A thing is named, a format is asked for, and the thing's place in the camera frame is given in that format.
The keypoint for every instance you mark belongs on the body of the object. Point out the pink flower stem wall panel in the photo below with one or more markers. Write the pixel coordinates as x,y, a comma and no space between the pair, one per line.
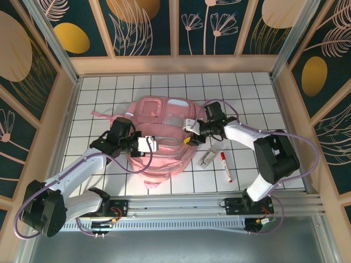
11,142

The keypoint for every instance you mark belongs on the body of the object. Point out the pink backpack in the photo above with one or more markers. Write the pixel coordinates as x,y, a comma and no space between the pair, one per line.
164,161

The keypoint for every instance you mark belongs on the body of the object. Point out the grey metal base sheet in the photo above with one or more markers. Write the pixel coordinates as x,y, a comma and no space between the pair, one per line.
175,246

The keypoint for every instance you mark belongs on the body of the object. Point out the yellow oval feather wall panel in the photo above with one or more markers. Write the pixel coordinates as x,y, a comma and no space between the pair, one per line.
315,76

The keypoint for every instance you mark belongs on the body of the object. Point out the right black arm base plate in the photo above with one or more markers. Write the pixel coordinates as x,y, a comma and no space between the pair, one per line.
233,208

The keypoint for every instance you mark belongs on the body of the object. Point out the orange circle leaf wall panel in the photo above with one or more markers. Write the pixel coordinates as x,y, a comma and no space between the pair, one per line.
131,11

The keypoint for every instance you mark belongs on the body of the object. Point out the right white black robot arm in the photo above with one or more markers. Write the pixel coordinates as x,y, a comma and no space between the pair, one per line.
241,134

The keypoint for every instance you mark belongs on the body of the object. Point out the red and white marker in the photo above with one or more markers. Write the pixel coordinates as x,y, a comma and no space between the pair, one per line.
226,167

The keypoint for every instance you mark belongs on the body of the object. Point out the left aluminium corner post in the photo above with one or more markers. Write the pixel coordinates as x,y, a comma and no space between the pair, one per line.
61,52

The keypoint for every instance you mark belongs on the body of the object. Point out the left aluminium side rail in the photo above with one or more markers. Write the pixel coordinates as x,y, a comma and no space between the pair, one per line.
63,128

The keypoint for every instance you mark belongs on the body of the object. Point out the flower outline wall panel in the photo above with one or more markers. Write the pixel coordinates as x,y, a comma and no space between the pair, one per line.
208,27

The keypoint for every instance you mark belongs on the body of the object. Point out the aluminium corner post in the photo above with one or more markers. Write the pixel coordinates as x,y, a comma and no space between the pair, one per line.
61,52
290,41

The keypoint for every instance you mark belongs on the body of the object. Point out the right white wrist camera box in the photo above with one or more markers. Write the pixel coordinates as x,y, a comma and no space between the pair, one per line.
189,124

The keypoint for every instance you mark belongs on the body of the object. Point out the clear plastic packaged stationery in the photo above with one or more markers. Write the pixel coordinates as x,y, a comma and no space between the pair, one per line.
208,156

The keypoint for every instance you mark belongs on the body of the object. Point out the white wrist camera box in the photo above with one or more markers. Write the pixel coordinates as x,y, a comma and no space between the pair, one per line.
189,124
144,143

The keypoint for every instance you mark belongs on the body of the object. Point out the beige circle gold leaf panel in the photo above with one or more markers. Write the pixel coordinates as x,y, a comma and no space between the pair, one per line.
277,13

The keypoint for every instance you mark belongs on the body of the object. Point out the pink feather leaf wall panel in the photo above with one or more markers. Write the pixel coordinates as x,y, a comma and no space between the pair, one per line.
334,137

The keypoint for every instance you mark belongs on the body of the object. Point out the right aluminium side rail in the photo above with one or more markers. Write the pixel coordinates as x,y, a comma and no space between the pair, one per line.
283,109

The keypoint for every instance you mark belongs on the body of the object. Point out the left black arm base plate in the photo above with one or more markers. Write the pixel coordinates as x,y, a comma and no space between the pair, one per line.
120,205

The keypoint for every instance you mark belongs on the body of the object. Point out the right aluminium corner post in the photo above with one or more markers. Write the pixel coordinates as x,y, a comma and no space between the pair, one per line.
290,41

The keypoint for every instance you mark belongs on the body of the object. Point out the large beige disc wall panel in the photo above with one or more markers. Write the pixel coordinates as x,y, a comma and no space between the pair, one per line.
13,54

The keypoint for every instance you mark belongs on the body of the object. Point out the aluminium side rail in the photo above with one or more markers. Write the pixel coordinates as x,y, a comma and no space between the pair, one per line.
63,128
283,109

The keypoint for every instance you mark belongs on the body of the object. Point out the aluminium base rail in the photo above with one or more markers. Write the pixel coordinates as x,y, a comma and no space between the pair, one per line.
178,205

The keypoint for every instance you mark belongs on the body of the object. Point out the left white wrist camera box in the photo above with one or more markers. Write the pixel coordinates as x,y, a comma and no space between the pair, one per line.
144,143

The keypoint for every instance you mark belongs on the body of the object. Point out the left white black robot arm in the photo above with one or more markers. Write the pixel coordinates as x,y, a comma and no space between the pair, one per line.
76,170

